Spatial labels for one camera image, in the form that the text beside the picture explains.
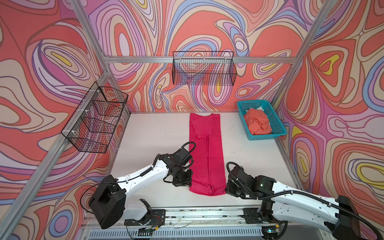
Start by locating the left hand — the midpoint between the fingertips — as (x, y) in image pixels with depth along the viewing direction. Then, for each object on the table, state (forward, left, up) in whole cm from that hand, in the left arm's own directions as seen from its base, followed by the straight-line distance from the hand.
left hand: (195, 183), depth 76 cm
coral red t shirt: (+43, -45, 0) cm, 62 cm away
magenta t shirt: (+11, -7, -7) cm, 15 cm away
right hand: (-4, -17, -3) cm, 17 cm away
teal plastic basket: (+38, -58, -1) cm, 69 cm away
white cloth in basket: (+58, -52, -2) cm, 78 cm away
